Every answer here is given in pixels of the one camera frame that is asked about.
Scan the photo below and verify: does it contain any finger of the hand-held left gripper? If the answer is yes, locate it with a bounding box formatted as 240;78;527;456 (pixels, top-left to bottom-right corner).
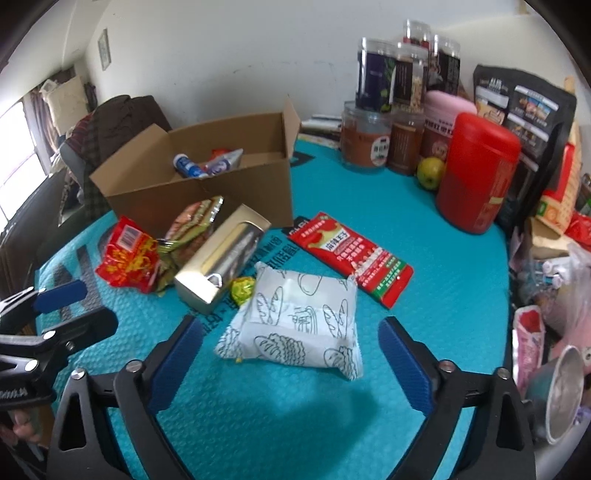
0;279;88;326
39;308;118;348

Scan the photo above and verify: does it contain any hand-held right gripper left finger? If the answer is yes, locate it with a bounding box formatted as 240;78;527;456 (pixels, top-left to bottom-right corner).
46;315;206;480

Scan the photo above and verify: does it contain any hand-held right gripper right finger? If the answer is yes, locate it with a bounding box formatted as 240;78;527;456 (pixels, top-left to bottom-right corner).
378;316;539;480

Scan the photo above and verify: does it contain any red packet with yellow rings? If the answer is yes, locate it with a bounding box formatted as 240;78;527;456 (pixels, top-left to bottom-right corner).
95;217;162;295

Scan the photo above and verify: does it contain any cream window box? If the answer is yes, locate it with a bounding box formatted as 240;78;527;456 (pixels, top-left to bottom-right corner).
174;203;271;315

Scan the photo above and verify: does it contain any yellow-green candy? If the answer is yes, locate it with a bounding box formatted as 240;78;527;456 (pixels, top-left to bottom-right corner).
231;276;256;306

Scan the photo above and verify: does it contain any red sachet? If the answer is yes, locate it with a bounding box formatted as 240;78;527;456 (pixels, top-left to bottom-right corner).
287;211;414;310

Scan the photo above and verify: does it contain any white bread packet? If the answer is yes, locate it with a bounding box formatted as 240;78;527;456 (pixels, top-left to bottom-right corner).
213;261;364;381

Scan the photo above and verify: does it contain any green and pink snack packet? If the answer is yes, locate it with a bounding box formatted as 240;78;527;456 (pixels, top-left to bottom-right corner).
157;196;225;296

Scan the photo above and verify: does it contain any small blue and white bottle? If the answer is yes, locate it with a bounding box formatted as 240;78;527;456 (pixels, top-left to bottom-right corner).
173;154;209;179

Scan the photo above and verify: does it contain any brown cardboard box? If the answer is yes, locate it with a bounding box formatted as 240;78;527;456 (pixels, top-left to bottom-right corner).
89;97;302;236

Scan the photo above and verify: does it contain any purple and silver snack packet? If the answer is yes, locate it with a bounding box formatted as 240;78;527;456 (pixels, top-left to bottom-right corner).
203;148;245;177

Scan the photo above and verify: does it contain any person's left hand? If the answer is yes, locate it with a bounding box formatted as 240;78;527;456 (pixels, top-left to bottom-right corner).
11;409;47;444

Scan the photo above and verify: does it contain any teal bubble mat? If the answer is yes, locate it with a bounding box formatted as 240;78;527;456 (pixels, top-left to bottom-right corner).
34;138;511;480

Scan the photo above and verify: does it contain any window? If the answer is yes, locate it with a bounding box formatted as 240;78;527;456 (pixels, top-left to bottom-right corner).
0;99;51;222

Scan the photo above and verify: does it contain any plaid cloth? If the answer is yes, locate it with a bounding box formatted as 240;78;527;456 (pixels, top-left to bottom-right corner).
69;115;108;208

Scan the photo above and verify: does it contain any purple curtain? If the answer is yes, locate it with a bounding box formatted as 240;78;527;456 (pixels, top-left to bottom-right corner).
25;90;51;158

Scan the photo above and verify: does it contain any brown jacket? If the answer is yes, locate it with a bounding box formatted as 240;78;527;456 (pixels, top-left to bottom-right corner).
92;95;172;153

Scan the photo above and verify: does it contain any cream cushion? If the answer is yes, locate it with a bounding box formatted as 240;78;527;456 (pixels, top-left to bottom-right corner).
46;76;88;134

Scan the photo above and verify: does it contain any green apple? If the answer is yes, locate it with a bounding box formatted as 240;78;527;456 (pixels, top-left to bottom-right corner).
417;157;446;190

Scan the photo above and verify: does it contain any red canister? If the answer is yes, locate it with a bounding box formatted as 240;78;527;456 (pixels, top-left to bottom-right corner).
436;112;522;235

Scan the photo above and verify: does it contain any clear jar of brown powder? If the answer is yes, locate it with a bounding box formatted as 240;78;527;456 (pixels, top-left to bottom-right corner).
387;111;426;177

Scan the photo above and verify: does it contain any crumpled red packet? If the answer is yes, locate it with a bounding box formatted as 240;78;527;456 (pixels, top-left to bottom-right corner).
566;210;591;252

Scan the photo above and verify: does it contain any orange and cream packet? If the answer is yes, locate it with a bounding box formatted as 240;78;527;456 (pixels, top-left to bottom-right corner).
538;124;583;234

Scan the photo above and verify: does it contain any clear jar of red powder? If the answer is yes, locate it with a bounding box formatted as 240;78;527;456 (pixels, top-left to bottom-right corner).
341;102;393;171

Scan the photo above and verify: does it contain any pink lidded jar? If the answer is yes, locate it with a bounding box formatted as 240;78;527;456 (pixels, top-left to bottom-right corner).
422;91;477;162

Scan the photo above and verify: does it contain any stack of flat boxes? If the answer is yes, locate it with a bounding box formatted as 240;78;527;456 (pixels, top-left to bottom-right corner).
298;114;345;148

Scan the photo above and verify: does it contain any black printed pouch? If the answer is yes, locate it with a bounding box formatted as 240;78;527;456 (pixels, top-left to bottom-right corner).
473;65;578;232

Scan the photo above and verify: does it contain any clear jar of nuts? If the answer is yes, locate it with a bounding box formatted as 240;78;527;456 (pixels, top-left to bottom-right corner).
392;41;429;116

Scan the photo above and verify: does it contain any clear jar with purple label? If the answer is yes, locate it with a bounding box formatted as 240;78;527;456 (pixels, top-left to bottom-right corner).
355;38;400;112

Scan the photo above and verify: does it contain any clear jar with dark label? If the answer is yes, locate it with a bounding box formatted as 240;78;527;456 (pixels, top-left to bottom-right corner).
427;34;461;95

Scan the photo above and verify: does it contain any clear jar with red contents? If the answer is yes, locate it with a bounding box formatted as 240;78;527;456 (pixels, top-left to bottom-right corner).
404;19;431;47

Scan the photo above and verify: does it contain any framed wall picture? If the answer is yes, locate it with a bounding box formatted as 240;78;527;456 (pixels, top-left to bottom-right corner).
98;28;112;71

